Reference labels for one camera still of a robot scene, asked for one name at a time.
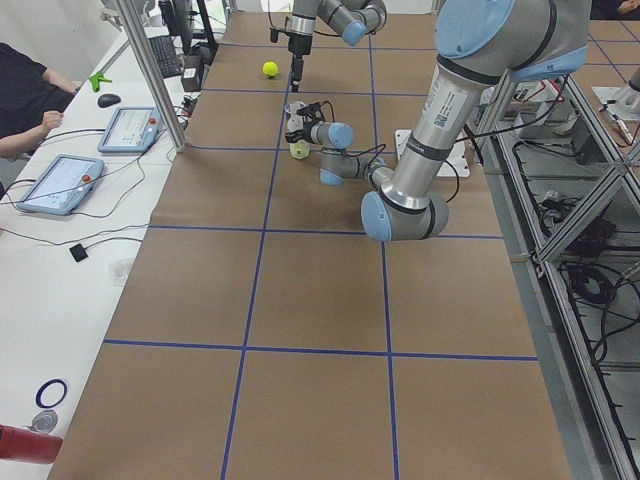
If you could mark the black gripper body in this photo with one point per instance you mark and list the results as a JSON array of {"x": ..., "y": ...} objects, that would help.
[
  {"x": 303, "y": 134},
  {"x": 298, "y": 44}
]

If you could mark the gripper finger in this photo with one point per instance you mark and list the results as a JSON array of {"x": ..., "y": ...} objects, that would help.
[{"x": 297, "y": 67}]

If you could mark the clear tennis ball can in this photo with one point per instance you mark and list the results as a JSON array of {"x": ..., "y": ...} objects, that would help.
[{"x": 293, "y": 120}]

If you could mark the yellow tennis ball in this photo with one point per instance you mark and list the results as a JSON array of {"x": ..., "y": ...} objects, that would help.
[
  {"x": 270, "y": 69},
  {"x": 299, "y": 150}
]

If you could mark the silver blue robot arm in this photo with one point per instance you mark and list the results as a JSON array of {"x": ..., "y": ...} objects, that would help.
[
  {"x": 477, "y": 42},
  {"x": 349, "y": 20}
]

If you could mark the black box with label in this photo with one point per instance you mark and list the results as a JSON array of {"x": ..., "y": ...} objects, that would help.
[{"x": 192, "y": 73}]

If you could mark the black keyboard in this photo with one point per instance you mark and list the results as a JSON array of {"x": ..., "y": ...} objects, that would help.
[{"x": 165, "y": 55}]

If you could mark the far blue teach pendant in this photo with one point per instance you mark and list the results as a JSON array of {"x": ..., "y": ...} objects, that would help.
[{"x": 131, "y": 130}]

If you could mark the blue teach pendant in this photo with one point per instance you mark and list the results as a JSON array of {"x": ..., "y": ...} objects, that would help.
[
  {"x": 63, "y": 186},
  {"x": 131, "y": 130}
]

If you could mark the black computer mouse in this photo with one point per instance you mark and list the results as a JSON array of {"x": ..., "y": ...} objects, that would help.
[{"x": 108, "y": 100}]

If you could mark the brown paper table cover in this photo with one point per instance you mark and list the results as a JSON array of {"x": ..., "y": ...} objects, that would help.
[{"x": 262, "y": 335}]

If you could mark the green plastic clamp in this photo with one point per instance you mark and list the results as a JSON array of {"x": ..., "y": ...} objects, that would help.
[{"x": 97, "y": 79}]

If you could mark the near blue teach pendant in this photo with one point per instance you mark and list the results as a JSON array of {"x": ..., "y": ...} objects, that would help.
[{"x": 63, "y": 186}]

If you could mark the small black square puck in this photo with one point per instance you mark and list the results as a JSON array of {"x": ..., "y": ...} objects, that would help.
[{"x": 78, "y": 252}]

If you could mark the seated person in black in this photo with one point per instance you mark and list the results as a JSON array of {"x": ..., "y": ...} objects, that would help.
[{"x": 34, "y": 98}]

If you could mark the silver metal disc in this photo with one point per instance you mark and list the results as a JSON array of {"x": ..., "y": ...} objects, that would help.
[{"x": 44, "y": 422}]

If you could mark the red cylinder bottle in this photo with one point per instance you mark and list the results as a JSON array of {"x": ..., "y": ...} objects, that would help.
[{"x": 23, "y": 445}]

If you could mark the white camera mast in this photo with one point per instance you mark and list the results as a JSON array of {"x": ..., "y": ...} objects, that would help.
[{"x": 456, "y": 164}]

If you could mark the aluminium frame post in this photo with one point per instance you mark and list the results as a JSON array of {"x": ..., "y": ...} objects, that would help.
[{"x": 144, "y": 56}]

